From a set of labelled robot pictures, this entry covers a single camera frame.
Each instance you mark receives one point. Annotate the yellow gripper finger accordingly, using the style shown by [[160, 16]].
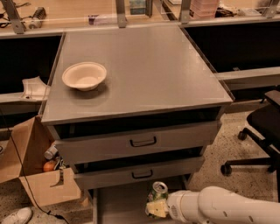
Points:
[[157, 208]]

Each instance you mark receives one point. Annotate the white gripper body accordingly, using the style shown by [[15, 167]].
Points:
[[176, 205]]

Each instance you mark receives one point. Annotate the green soda can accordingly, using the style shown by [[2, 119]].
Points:
[[158, 191]]

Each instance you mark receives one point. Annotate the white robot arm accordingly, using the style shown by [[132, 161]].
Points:
[[214, 205]]

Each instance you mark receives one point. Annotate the grey bottom drawer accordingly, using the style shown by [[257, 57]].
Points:
[[125, 204]]

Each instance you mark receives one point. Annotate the grey drawer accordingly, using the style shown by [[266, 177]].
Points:
[[125, 204], [88, 149], [138, 173]]

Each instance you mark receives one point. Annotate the grey middle drawer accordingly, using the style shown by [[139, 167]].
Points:
[[138, 173]]

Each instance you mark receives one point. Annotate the grey top drawer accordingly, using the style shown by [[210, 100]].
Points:
[[88, 149]]

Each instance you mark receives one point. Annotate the grey drawer cabinet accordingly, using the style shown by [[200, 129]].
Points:
[[155, 79]]

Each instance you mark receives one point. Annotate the orange fruit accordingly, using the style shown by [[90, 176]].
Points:
[[48, 166]]

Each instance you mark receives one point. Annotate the black office chair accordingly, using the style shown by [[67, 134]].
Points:
[[266, 121]]

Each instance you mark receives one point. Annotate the white bottle in box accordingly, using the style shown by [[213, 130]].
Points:
[[51, 152]]

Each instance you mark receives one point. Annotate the white sneaker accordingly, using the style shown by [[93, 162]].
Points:
[[21, 216]]

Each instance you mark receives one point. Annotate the brown cardboard box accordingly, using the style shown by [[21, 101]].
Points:
[[23, 159]]

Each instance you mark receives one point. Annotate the white paper bowl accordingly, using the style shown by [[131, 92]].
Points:
[[84, 76]]

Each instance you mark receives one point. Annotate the pink plastic container stack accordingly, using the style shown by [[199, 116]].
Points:
[[203, 9]]

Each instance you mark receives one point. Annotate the teal small box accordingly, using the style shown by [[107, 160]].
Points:
[[137, 7]]

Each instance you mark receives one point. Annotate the black white handheld tool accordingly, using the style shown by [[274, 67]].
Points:
[[37, 18]]

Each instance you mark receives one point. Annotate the white plastic bracket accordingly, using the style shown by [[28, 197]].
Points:
[[35, 90]]

